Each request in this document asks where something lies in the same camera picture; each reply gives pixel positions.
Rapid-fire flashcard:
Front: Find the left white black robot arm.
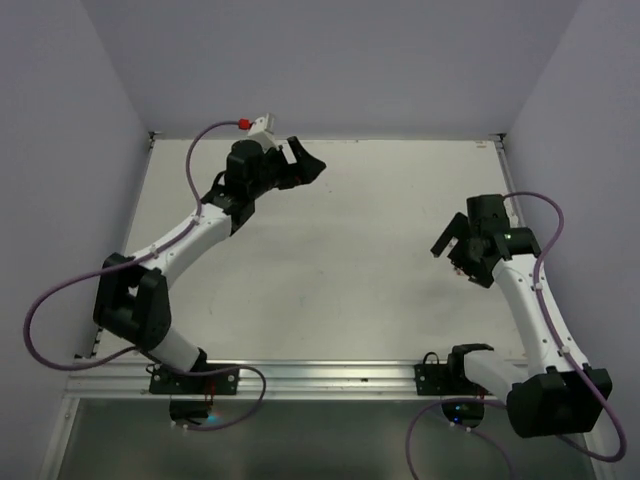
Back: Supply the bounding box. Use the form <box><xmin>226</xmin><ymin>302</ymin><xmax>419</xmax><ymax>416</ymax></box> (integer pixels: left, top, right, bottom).
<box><xmin>93</xmin><ymin>137</ymin><xmax>326</xmax><ymax>393</ymax></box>

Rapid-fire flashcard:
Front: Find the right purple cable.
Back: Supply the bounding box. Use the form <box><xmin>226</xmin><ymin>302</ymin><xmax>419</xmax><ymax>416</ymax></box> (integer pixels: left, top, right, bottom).
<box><xmin>406</xmin><ymin>190</ymin><xmax>628</xmax><ymax>480</ymax></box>

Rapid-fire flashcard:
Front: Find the aluminium mounting rail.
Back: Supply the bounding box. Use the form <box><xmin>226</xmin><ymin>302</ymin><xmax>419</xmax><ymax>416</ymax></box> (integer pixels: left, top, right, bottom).
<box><xmin>63</xmin><ymin>357</ymin><xmax>591</xmax><ymax>400</ymax></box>

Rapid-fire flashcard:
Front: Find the controller box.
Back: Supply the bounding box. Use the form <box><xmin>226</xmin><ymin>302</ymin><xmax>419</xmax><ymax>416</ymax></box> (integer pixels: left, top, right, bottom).
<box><xmin>169</xmin><ymin>398</ymin><xmax>221</xmax><ymax>431</ymax></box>
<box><xmin>441</xmin><ymin>401</ymin><xmax>485</xmax><ymax>429</ymax></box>

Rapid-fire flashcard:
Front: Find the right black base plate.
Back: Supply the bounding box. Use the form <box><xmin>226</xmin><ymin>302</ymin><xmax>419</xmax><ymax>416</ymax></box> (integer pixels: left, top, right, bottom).
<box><xmin>413</xmin><ymin>351</ymin><xmax>490</xmax><ymax>398</ymax></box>

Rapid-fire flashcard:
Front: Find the left controller box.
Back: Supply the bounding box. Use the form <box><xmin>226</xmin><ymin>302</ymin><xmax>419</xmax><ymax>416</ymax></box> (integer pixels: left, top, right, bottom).
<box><xmin>169</xmin><ymin>398</ymin><xmax>221</xmax><ymax>431</ymax></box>

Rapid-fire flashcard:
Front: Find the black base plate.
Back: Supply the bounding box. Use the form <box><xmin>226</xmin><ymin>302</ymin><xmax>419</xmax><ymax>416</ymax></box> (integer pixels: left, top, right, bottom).
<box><xmin>146</xmin><ymin>364</ymin><xmax>239</xmax><ymax>396</ymax></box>
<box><xmin>413</xmin><ymin>351</ymin><xmax>490</xmax><ymax>398</ymax></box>

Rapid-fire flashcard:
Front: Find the right controller box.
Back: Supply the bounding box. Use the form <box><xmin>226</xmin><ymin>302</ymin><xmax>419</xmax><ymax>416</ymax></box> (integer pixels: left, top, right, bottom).
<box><xmin>441</xmin><ymin>401</ymin><xmax>485</xmax><ymax>429</ymax></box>

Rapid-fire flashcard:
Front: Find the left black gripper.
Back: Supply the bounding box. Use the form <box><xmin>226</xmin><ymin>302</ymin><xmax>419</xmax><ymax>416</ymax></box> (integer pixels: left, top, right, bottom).
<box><xmin>248</xmin><ymin>136</ymin><xmax>324</xmax><ymax>199</ymax></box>

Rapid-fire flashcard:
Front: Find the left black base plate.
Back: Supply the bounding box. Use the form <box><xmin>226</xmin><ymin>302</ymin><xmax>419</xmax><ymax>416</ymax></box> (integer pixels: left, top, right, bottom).
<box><xmin>146</xmin><ymin>364</ymin><xmax>239</xmax><ymax>396</ymax></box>

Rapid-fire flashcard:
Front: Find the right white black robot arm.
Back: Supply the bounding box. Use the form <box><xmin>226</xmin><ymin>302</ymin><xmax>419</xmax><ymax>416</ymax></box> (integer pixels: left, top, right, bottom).
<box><xmin>431</xmin><ymin>194</ymin><xmax>612</xmax><ymax>438</ymax></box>

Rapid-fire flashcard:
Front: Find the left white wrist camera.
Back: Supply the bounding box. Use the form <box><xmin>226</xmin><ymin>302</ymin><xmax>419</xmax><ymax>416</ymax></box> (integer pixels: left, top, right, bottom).
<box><xmin>247</xmin><ymin>113</ymin><xmax>278</xmax><ymax>151</ymax></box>

